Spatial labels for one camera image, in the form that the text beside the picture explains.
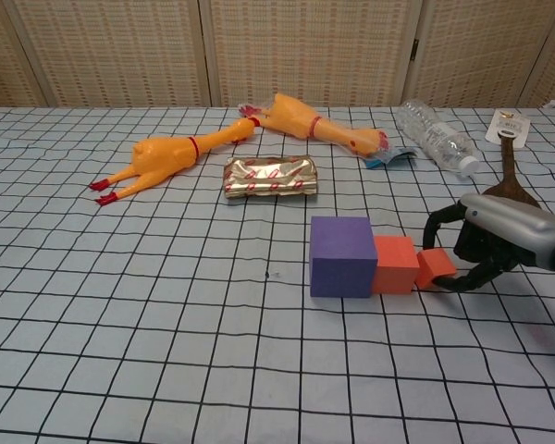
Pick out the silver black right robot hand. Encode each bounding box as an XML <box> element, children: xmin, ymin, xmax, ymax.
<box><xmin>423</xmin><ymin>192</ymin><xmax>555</xmax><ymax>293</ymax></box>

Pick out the small orange foam cube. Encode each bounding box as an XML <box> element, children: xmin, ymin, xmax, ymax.
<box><xmin>415</xmin><ymin>248</ymin><xmax>458</xmax><ymax>291</ymax></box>

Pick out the larger orange foam cube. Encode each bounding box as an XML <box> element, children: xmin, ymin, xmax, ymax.
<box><xmin>370</xmin><ymin>234</ymin><xmax>421</xmax><ymax>296</ymax></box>

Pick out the large purple foam cube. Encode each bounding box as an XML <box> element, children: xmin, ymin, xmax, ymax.
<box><xmin>308</xmin><ymin>216</ymin><xmax>379</xmax><ymax>299</ymax></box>

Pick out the dark wooden spatula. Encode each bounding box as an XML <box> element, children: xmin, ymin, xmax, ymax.
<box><xmin>483</xmin><ymin>130</ymin><xmax>542</xmax><ymax>210</ymax></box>

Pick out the white paper spatula tag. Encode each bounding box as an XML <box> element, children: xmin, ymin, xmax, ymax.
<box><xmin>486</xmin><ymin>108</ymin><xmax>533</xmax><ymax>150</ymax></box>

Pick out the clear plastic water bottle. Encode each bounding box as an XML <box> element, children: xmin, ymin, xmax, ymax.
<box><xmin>394</xmin><ymin>99</ymin><xmax>482</xmax><ymax>179</ymax></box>

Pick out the small blue snack packet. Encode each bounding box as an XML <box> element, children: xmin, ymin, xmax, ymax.
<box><xmin>363</xmin><ymin>146</ymin><xmax>420</xmax><ymax>171</ymax></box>

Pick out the plastic-wrapped yellow rubber chicken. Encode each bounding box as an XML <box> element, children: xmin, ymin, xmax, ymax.
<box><xmin>238</xmin><ymin>92</ymin><xmax>390</xmax><ymax>161</ymax></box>

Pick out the gold foil packet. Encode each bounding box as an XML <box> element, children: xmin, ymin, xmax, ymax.
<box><xmin>221</xmin><ymin>154</ymin><xmax>319</xmax><ymax>203</ymax></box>

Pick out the woven folding screen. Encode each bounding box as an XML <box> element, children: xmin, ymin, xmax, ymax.
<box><xmin>0</xmin><ymin>0</ymin><xmax>555</xmax><ymax>110</ymax></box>

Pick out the bare yellow rubber chicken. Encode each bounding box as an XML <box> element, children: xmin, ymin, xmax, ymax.
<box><xmin>88</xmin><ymin>117</ymin><xmax>259</xmax><ymax>207</ymax></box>

